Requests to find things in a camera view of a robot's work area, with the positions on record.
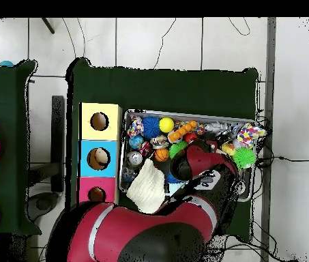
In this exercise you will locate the yellow ball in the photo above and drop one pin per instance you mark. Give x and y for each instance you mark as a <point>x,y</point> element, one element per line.
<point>166,125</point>

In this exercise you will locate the green spiky rubber ball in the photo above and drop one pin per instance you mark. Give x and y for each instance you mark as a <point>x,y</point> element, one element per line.
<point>245,157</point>

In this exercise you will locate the clear mesh bin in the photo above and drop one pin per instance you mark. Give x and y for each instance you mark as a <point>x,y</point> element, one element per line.
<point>247,188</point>

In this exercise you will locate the dark green tablecloth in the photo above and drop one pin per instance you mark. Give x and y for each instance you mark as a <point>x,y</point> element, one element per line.
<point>165,87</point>

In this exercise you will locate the green covered side table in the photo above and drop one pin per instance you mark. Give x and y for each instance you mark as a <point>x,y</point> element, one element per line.
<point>1,98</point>

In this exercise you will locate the blue spiky rubber ball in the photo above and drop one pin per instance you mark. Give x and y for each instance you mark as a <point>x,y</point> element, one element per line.
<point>171,178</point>
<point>151,126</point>

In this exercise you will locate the orange plastic toy block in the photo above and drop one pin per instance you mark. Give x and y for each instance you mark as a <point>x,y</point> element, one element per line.
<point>182,131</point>

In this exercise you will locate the small green spiky ball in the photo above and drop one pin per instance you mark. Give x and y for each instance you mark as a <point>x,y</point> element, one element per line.
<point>177,148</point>

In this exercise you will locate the cream yellow waffle cloth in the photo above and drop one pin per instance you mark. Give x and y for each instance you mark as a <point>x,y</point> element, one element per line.
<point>146,188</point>

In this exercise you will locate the small yellow duck plush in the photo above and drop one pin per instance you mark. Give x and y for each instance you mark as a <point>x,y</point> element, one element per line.
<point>228,148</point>

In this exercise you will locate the wooden box with three holes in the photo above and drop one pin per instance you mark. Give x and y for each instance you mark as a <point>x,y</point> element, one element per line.
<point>110,147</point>

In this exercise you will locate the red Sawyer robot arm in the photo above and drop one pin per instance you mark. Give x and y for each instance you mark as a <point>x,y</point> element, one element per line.
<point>159,229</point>

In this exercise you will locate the small orange basketball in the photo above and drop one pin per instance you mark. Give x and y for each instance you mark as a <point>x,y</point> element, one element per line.
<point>162,155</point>

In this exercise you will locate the small red orange ball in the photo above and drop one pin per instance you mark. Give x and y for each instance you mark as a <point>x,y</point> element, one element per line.
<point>190,137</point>

